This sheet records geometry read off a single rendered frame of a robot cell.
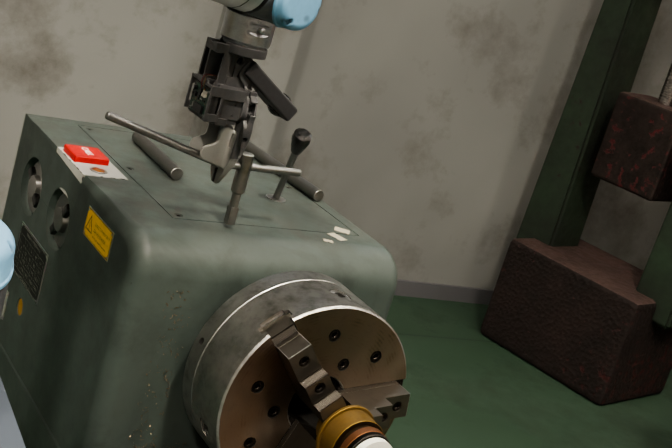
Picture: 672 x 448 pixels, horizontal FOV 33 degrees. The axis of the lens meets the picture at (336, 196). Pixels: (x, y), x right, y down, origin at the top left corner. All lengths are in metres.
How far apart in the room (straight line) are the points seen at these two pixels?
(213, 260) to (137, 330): 0.15
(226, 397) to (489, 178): 4.21
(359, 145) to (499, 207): 0.92
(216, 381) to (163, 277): 0.17
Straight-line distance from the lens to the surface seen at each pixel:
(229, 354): 1.59
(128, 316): 1.64
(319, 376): 1.57
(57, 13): 4.62
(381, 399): 1.67
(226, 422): 1.60
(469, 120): 5.51
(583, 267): 5.28
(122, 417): 1.72
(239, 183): 1.71
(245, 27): 1.61
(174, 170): 1.90
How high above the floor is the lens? 1.78
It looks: 14 degrees down
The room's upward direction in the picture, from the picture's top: 17 degrees clockwise
